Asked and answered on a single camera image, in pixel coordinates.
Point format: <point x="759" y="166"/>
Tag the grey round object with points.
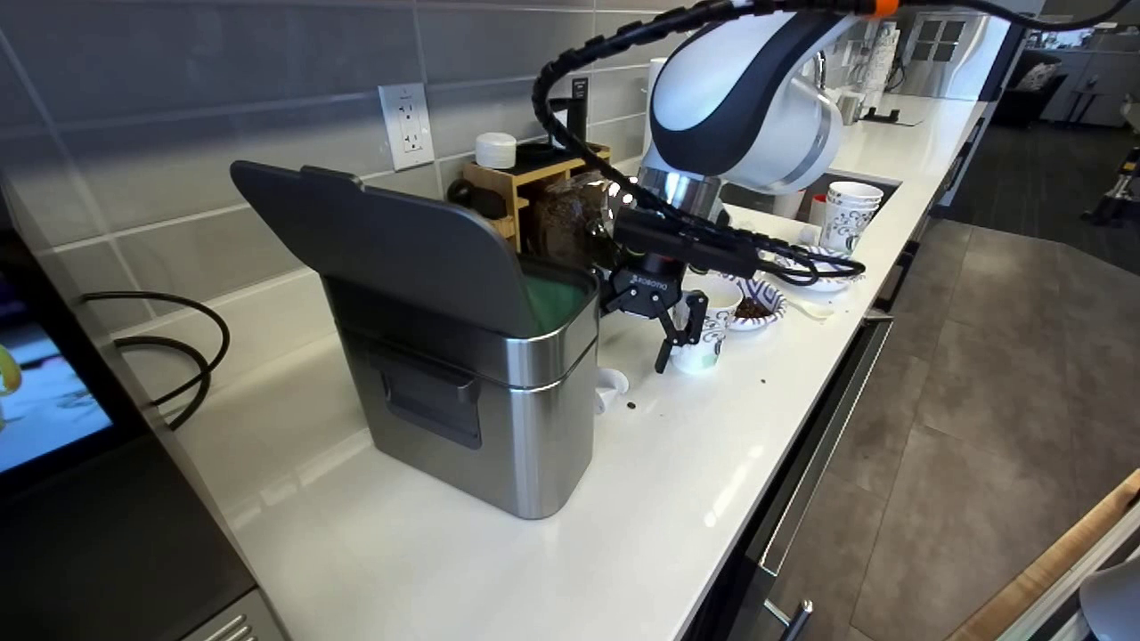
<point x="1117" y="606"/>

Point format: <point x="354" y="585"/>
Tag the dark grey bin lid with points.
<point x="393" y="235"/>

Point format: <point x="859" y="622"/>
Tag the coffee grounds pile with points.
<point x="757" y="306"/>

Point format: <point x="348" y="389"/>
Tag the wooden rack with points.
<point x="500" y="198"/>

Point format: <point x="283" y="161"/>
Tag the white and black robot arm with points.
<point x="759" y="118"/>

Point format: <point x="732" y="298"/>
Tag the office chair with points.
<point x="1117" y="166"/>

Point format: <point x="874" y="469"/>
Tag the steel sink basin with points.
<point x="884" y="187"/>

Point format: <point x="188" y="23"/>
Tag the black coffee machine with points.
<point x="107" y="545"/>

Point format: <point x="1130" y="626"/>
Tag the stainless steel recycling bin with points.
<point x="536" y="438"/>

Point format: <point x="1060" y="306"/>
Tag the green bin liner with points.
<point x="556" y="302"/>

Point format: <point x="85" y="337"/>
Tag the black cylinder in rack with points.
<point x="579" y="112"/>

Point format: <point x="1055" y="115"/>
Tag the swirl print paper cup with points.
<point x="703" y="361"/>

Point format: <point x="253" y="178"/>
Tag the blue patterned paper plate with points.
<point x="759" y="321"/>

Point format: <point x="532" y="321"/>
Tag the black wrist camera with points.
<point x="683" y="235"/>

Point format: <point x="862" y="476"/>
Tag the wooden edged counter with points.
<point x="1045" y="571"/>

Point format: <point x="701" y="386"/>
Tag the loose coffee bean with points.
<point x="631" y="407"/>

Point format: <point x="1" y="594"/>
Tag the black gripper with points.
<point x="647" y="289"/>

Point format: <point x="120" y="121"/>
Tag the white wall outlet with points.
<point x="408" y="124"/>

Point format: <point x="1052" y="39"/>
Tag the cream flat stir stick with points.
<point x="822" y="306"/>

